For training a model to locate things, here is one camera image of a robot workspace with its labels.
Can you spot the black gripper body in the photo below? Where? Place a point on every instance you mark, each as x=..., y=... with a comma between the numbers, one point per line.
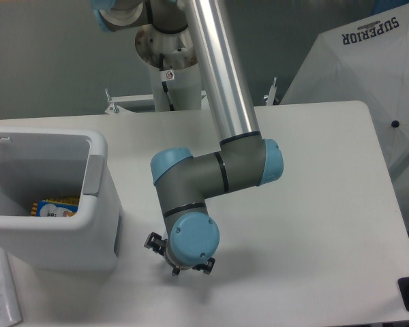
x=176, y=269

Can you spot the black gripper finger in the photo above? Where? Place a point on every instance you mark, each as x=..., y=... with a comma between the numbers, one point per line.
x=206, y=267
x=156, y=243

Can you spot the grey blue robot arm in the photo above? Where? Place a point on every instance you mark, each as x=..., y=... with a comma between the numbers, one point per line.
x=183, y=182

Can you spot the white plastic trash can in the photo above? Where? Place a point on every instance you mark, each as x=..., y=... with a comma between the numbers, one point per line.
x=37, y=163

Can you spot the colourful snack wrapper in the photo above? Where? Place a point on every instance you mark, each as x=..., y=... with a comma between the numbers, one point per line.
x=55, y=207

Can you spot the white notebook with writing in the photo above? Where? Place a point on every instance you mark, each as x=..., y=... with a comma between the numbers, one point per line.
x=10, y=314

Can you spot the white superior umbrella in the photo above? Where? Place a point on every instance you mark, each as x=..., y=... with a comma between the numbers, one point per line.
x=366, y=61

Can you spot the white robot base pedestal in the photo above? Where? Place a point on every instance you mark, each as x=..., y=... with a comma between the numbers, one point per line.
x=173, y=67

